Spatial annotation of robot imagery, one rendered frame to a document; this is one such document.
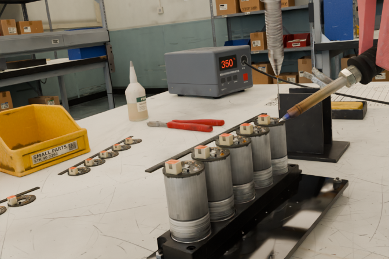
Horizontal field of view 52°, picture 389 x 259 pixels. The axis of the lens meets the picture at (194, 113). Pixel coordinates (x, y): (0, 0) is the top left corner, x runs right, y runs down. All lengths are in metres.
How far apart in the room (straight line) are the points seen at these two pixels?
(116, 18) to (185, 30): 1.25
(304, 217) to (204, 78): 0.55
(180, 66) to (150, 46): 5.17
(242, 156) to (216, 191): 0.03
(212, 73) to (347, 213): 0.51
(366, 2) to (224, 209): 0.20
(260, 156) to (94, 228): 0.14
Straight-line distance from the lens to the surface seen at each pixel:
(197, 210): 0.23
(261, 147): 0.29
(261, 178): 0.30
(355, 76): 0.33
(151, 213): 0.33
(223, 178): 0.25
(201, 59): 0.79
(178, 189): 0.23
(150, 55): 6.02
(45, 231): 0.34
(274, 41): 0.28
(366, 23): 0.36
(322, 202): 0.31
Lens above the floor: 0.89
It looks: 12 degrees down
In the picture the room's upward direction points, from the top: 6 degrees counter-clockwise
